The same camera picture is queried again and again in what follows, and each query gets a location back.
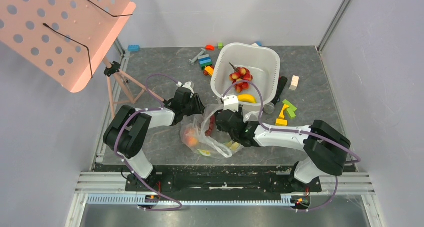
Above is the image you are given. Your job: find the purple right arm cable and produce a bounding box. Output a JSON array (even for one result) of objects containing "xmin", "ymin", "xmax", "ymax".
[{"xmin": 221, "ymin": 80, "xmax": 362, "ymax": 213}]

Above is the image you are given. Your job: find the dark red grape bunch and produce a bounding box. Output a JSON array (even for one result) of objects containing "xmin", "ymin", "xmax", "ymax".
[{"xmin": 205, "ymin": 115, "xmax": 216, "ymax": 137}]

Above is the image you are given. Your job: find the orange fake peach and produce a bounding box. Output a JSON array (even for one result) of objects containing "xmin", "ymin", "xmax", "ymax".
[{"xmin": 183, "ymin": 127, "xmax": 199, "ymax": 148}]

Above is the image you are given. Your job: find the black microphone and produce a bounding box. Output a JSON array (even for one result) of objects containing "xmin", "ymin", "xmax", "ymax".
[{"xmin": 263, "ymin": 76, "xmax": 288, "ymax": 114}]

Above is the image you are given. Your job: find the aluminium frame post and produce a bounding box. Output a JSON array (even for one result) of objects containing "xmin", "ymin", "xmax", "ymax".
[{"xmin": 316, "ymin": 0, "xmax": 352, "ymax": 55}]

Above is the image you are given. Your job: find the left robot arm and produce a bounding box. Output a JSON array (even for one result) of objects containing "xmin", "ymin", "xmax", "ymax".
[{"xmin": 102, "ymin": 87, "xmax": 206, "ymax": 179}]

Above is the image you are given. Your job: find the grey toy wrench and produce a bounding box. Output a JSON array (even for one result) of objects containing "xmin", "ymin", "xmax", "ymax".
[{"xmin": 189, "ymin": 48, "xmax": 206, "ymax": 65}]

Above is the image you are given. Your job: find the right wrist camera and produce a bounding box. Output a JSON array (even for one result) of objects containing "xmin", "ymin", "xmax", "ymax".
[{"xmin": 222, "ymin": 95, "xmax": 240, "ymax": 113}]

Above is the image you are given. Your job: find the pink music stand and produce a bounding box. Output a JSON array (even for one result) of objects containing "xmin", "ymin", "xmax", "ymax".
[{"xmin": 0, "ymin": 0, "xmax": 167, "ymax": 119}]

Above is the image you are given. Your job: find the red curved block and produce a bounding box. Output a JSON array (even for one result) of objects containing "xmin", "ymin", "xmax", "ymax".
[{"xmin": 205, "ymin": 45, "xmax": 215, "ymax": 51}]

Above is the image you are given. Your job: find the beige wooden block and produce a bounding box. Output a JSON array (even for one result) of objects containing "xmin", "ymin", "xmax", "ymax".
[{"xmin": 289, "ymin": 75, "xmax": 300, "ymax": 91}]

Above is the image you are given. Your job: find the white plastic basin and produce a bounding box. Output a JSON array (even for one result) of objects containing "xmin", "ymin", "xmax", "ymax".
[{"xmin": 210, "ymin": 43, "xmax": 281, "ymax": 113}]

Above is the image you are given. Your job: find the translucent plastic bag with fruits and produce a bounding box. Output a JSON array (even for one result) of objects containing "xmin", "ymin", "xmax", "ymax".
[{"xmin": 180, "ymin": 104, "xmax": 245, "ymax": 159}]

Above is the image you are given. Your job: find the red yellow fruit bunch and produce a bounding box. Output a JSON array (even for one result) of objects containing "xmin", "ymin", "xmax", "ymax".
[{"xmin": 229, "ymin": 63, "xmax": 253, "ymax": 94}]

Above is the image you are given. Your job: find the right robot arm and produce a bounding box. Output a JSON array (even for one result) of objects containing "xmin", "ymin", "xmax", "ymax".
[{"xmin": 215, "ymin": 110, "xmax": 351, "ymax": 184}]

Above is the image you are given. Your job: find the stacked coloured brick pile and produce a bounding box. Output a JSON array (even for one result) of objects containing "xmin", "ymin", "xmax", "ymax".
[{"xmin": 198, "ymin": 54, "xmax": 214, "ymax": 76}]

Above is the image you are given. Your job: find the yellow fake banana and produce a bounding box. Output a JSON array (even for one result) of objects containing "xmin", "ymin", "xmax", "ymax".
[{"xmin": 237, "ymin": 94, "xmax": 257, "ymax": 104}]

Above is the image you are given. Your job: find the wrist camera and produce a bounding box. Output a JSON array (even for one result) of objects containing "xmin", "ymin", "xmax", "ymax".
[
  {"xmin": 222, "ymin": 95, "xmax": 240, "ymax": 113},
  {"xmin": 176, "ymin": 81, "xmax": 194, "ymax": 93}
]

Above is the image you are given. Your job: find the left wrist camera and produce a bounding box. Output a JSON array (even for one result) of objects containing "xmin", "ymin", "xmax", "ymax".
[{"xmin": 176, "ymin": 81, "xmax": 194, "ymax": 93}]

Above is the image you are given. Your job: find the blue lego brick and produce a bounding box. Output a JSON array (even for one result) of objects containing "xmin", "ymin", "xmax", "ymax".
[{"xmin": 127, "ymin": 44, "xmax": 141, "ymax": 52}]

